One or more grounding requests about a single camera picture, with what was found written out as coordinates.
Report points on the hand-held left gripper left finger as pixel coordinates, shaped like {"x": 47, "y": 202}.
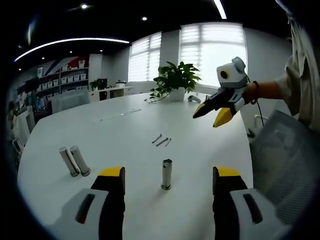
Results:
{"x": 100, "y": 200}

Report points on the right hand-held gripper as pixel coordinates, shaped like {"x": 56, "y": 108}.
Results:
{"x": 231, "y": 75}

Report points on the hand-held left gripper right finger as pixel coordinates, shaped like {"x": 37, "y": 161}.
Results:
{"x": 232, "y": 200}

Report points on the silver metal pin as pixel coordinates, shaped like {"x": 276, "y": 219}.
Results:
{"x": 80, "y": 160}
{"x": 68, "y": 161}
{"x": 166, "y": 173}

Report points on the person's right forearm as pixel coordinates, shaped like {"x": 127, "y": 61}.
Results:
{"x": 271, "y": 88}

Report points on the white handheld controller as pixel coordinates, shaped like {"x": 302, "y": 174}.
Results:
{"x": 193, "y": 99}

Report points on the green potted plant white pot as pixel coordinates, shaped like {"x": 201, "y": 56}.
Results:
{"x": 175, "y": 80}

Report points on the grey mesh office chair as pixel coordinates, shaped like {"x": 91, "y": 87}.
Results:
{"x": 287, "y": 162}

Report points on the person's body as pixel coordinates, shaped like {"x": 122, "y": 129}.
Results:
{"x": 303, "y": 75}

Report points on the low white cabinet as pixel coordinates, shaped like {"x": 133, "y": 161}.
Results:
{"x": 112, "y": 92}

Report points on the white mesh office chair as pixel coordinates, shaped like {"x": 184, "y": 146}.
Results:
{"x": 70, "y": 100}

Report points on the small green plant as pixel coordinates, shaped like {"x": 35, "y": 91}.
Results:
{"x": 95, "y": 84}

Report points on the storage shelf with white bins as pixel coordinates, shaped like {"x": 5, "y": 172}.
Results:
{"x": 62, "y": 80}

